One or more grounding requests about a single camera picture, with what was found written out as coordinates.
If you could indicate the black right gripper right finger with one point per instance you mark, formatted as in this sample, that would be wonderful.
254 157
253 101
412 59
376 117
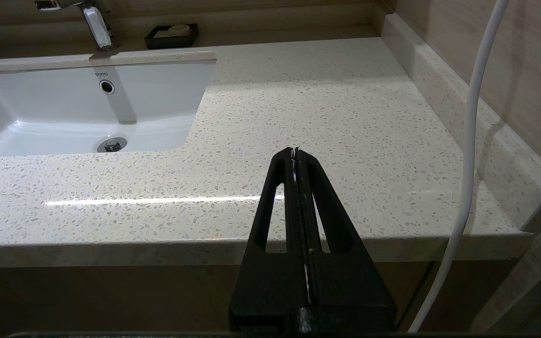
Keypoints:
345 286

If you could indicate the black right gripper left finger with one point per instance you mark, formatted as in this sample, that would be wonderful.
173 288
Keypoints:
266 286

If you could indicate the brown vanity cabinet front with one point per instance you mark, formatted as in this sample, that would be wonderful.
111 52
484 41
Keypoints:
111 300

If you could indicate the chrome sink drain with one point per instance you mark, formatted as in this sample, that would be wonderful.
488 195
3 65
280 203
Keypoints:
112 144

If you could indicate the white sink basin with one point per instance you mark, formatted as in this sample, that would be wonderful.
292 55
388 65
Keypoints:
64 112

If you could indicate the black soap dish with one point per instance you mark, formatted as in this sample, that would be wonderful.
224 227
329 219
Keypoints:
158 42

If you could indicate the round beige soap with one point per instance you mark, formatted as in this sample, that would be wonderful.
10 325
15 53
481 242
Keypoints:
178 29

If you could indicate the chrome faucet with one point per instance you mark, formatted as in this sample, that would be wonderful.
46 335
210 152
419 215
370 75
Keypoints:
97 26

